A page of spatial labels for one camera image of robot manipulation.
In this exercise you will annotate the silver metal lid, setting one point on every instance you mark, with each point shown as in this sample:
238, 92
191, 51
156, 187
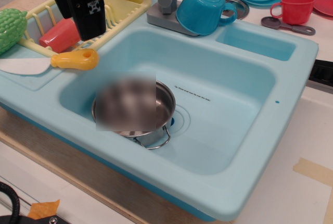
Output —
242, 8

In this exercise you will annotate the light blue toy sink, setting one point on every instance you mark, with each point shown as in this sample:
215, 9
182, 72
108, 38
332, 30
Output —
235, 93

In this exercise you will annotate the stainless steel pot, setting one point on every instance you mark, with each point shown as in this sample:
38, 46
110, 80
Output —
140, 110

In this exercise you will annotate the red plastic cup in rack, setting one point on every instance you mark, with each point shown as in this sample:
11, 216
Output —
61, 36

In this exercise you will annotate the green toy bitter gourd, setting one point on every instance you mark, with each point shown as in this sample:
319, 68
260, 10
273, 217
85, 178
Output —
13, 26

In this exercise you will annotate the large teal plastic cup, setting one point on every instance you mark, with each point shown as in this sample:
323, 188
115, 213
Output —
202, 17

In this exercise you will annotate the grey plastic spoon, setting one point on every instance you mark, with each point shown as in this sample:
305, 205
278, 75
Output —
274, 23

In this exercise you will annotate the yellow dish drying rack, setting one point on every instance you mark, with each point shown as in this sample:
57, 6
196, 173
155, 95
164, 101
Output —
119, 14

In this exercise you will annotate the orange tape piece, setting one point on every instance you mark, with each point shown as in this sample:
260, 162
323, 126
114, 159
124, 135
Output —
43, 210

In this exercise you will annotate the grey toy faucet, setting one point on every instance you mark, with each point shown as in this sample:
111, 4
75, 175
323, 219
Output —
163, 14

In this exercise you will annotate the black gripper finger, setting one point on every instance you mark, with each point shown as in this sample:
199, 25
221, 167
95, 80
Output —
89, 17

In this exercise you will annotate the wooden base board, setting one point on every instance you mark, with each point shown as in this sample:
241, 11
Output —
102, 183

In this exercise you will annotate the red plastic plate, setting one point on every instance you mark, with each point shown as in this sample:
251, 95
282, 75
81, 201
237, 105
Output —
323, 6

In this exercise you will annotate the red plastic mug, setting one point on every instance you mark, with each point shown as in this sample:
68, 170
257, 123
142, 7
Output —
293, 11

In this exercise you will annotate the beige masking tape strip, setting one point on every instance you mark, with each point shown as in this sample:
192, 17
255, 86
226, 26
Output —
314, 171

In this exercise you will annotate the black rail at right edge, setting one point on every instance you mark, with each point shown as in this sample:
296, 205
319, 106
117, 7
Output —
322, 72

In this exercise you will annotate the yellow handled white toy knife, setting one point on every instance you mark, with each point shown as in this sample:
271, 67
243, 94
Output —
84, 59

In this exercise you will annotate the black device base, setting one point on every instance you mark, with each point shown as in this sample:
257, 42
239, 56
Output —
47, 220

